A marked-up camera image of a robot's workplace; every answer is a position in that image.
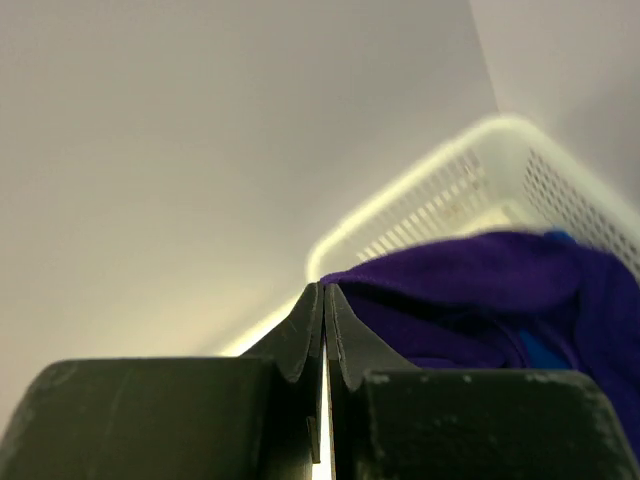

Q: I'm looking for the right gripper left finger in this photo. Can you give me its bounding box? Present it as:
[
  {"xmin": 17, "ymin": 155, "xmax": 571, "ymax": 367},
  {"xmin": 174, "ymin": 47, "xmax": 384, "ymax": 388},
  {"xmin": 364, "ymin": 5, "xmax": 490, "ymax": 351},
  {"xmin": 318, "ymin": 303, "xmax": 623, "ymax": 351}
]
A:
[{"xmin": 1, "ymin": 283, "xmax": 323, "ymax": 480}]

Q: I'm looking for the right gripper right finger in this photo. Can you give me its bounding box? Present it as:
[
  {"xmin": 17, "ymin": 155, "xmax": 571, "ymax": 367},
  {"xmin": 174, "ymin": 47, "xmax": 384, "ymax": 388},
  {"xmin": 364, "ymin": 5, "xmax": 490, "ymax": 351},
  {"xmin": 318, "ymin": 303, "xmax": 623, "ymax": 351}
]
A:
[{"xmin": 324, "ymin": 285, "xmax": 639, "ymax": 479}]

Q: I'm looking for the purple towel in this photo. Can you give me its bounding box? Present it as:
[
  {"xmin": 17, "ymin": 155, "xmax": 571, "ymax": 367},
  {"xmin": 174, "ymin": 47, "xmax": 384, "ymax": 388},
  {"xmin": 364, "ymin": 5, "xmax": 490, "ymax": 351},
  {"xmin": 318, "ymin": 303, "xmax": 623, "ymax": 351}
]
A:
[{"xmin": 324, "ymin": 231, "xmax": 639, "ymax": 405}]

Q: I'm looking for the blue towel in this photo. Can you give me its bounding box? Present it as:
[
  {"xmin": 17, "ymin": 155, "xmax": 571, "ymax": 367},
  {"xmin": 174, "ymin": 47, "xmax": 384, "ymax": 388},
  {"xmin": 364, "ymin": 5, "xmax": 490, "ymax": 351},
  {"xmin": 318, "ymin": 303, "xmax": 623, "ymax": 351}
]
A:
[{"xmin": 505, "ymin": 231, "xmax": 583, "ymax": 369}]

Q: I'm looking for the white plastic basket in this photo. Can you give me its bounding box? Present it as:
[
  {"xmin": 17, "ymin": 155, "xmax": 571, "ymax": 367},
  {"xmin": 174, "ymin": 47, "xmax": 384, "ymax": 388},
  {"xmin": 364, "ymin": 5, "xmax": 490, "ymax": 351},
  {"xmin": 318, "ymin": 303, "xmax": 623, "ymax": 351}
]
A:
[{"xmin": 219, "ymin": 113, "xmax": 640, "ymax": 359}]

